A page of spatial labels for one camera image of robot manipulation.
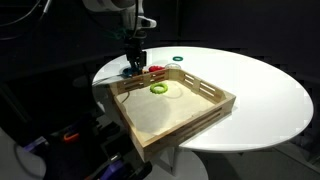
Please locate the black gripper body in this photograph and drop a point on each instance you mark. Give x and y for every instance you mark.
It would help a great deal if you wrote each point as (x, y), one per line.
(135, 51)

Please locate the wooden slatted tray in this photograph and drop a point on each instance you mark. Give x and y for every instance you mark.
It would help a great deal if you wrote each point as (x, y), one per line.
(160, 111)

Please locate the purple black tool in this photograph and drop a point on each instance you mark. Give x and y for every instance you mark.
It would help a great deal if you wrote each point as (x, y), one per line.
(113, 168)

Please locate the white rounded cover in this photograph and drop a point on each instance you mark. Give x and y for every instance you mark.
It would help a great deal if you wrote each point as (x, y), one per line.
(13, 163)

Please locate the white table pedestal base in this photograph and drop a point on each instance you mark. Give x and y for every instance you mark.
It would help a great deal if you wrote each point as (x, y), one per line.
(191, 166)

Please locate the purple strip bracket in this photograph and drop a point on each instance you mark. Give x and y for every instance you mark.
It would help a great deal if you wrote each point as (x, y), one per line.
(35, 144)

